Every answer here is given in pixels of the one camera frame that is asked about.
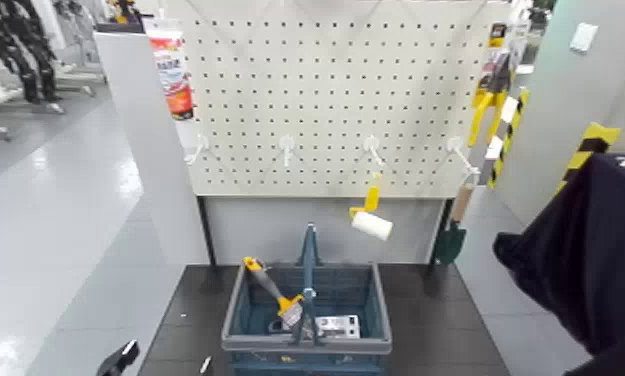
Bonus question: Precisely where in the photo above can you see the red glue tube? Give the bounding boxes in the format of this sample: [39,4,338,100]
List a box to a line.
[144,18,196,121]

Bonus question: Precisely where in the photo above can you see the blue grey plastic crate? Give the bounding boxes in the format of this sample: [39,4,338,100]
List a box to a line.
[220,260,394,376]

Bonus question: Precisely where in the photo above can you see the black pegboard stand leg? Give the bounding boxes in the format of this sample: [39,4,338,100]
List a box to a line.
[196,195,219,269]
[426,198,455,275]

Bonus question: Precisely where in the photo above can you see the silver metal tool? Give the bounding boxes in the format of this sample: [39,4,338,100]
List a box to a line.
[316,314,362,340]

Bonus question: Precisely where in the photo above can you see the grey stand back panel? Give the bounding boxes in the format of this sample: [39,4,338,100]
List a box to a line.
[203,196,446,265]

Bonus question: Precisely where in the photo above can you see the white partition cabinet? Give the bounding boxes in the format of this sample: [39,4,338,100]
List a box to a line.
[93,31,211,267]

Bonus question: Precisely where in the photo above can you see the white pegboard hook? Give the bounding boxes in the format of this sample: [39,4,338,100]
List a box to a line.
[184,133,210,167]
[363,134,386,169]
[278,134,296,169]
[446,136,482,177]

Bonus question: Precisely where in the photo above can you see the white perforated pegboard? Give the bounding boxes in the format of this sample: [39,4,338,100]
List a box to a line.
[154,0,513,200]

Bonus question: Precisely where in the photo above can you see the black humanoid robot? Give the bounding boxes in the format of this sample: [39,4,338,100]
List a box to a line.
[0,0,62,104]

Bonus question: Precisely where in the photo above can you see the yellow black machine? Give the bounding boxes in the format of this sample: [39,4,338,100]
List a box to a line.
[104,0,145,25]

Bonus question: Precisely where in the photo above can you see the dark navy garment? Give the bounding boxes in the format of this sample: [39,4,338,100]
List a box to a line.
[492,153,625,376]

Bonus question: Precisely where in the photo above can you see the yellow black product card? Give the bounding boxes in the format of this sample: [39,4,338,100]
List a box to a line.
[487,21,509,50]

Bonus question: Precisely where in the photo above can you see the yellow black striped corner guard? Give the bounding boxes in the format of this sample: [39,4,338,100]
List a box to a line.
[553,122,622,197]

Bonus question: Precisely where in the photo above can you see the yellow grey handled brush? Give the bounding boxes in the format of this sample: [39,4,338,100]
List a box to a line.
[241,256,306,330]

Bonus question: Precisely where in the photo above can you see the blue crate carry handle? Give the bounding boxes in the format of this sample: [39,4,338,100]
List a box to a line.
[289,222,327,346]

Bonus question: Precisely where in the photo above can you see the yellow handled paint roller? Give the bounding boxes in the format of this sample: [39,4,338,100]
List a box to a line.
[348,172,395,242]

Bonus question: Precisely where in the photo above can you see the green trowel wooden handle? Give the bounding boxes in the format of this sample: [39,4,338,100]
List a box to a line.
[433,180,476,267]

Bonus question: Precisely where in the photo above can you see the yellow handled pliers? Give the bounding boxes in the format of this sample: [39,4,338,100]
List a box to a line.
[466,49,513,149]

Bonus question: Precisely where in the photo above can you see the yellow black striped post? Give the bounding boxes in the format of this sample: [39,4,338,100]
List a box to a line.
[485,87,532,191]

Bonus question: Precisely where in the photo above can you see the white wall switch plate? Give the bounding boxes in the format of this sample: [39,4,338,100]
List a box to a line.
[569,21,600,53]

